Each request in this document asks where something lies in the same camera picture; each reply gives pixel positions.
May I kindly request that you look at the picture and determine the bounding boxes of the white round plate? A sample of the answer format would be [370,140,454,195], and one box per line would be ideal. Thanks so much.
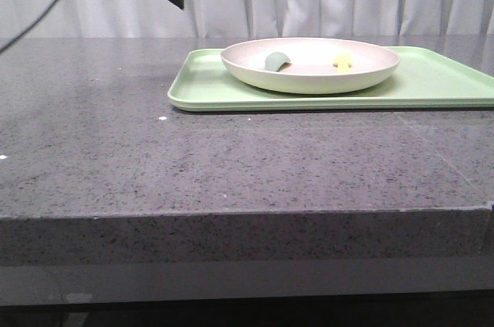
[221,37,401,95]

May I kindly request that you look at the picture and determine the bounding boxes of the yellow plastic fork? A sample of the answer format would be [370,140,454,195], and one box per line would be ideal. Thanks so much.
[333,52,353,73]

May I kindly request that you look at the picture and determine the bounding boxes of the green plastic spoon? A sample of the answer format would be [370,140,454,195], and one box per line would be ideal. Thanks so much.
[264,52,292,72]

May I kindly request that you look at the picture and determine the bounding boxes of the light green tray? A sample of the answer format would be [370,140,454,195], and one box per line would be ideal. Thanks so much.
[167,46,493,113]

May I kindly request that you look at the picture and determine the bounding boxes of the black cable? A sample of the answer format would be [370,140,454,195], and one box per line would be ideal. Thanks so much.
[0,0,80,53]

